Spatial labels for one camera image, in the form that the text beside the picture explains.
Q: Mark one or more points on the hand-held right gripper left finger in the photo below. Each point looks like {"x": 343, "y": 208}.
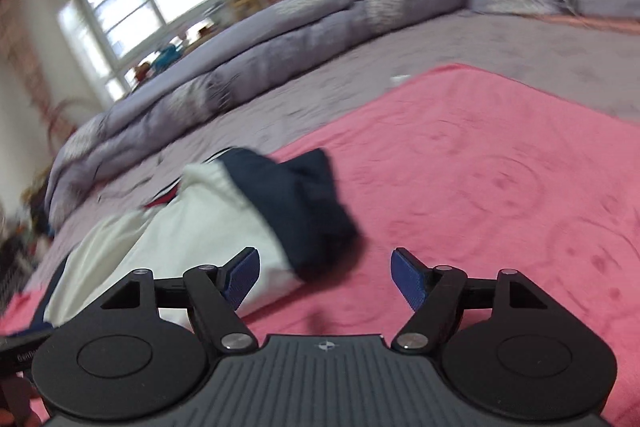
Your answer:
{"x": 243, "y": 278}

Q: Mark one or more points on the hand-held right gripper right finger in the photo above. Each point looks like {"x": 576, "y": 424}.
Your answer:
{"x": 407, "y": 278}

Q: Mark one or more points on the white and navy zip jacket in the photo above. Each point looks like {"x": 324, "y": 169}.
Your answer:
{"x": 175, "y": 232}

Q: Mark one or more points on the pink printed blanket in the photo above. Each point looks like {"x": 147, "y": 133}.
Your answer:
{"x": 475, "y": 182}

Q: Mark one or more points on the bed with lilac sheet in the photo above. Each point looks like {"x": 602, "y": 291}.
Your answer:
{"x": 350, "y": 57}

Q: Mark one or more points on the blue plush toy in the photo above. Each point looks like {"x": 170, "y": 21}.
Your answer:
{"x": 167, "y": 56}

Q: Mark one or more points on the lilac leaf print quilt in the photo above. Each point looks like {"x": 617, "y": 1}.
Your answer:
{"x": 325, "y": 7}

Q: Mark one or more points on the white framed window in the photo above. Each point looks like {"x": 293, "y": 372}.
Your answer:
{"x": 140, "y": 2}

